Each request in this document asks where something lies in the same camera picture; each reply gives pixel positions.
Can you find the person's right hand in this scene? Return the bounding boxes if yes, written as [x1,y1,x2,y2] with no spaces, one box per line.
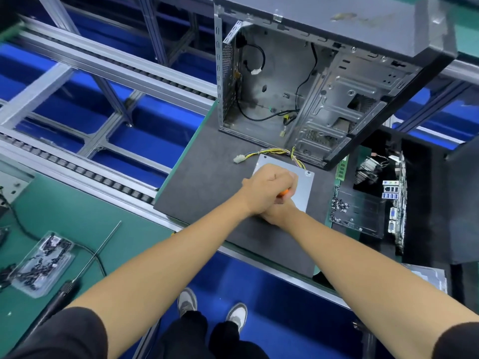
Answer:
[258,192,300,229]

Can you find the person's left hand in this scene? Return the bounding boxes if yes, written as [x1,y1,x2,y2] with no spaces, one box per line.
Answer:
[238,163,300,217]

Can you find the silver optical drive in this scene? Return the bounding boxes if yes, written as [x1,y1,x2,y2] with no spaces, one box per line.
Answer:
[250,155,315,214]

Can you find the power supply circuit board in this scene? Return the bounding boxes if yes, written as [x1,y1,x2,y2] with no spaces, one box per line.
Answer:
[232,146,308,173]

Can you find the person's right forearm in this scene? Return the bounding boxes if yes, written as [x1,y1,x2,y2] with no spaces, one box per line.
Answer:
[280,213,479,359]

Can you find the person's left forearm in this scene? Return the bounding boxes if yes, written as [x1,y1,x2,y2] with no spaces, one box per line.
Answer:
[67,192,251,359]

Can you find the person's right shoe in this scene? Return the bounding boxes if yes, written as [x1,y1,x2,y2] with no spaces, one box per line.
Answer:
[226,302,249,331]

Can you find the person's shoe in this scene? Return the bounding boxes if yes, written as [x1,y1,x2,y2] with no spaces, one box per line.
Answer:
[176,288,199,316]
[226,302,249,331]

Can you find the person's left shoe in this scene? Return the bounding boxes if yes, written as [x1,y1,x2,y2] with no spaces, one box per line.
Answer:
[176,288,199,316]

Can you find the person's black trousers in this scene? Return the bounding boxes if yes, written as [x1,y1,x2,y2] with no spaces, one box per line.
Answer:
[153,310,270,359]

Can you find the person's black shirt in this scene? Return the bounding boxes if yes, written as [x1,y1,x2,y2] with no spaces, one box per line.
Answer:
[3,306,479,359]

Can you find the dark grey foam mat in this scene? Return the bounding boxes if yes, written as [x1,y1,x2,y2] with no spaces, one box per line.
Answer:
[153,104,353,277]

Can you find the green memory stick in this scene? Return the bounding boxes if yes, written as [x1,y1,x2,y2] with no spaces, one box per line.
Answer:
[336,155,350,185]

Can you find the processor cooler with fan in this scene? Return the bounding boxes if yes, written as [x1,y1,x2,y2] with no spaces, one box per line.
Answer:
[353,155,390,185]

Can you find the green motherboard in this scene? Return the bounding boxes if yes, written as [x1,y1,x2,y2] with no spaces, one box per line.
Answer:
[327,149,409,255]

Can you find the black foam tray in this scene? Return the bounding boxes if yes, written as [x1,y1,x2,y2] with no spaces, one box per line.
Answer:
[314,127,479,315]

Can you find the silver hard drive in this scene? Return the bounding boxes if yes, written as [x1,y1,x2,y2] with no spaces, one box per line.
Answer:
[404,264,449,294]

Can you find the grey computer tower case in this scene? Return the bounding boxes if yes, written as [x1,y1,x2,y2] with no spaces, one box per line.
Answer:
[212,0,459,171]

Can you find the dark grey case side panel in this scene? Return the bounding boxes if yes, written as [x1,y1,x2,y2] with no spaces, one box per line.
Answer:
[445,138,479,266]

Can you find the clear plastic screw box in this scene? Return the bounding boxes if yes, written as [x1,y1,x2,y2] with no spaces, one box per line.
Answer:
[9,231,77,298]

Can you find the aluminium conveyor frame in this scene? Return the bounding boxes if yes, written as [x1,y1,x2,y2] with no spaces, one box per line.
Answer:
[0,0,479,311]

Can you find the black electric screwdriver with cable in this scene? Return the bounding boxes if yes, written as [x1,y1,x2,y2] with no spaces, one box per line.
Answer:
[0,190,123,345]

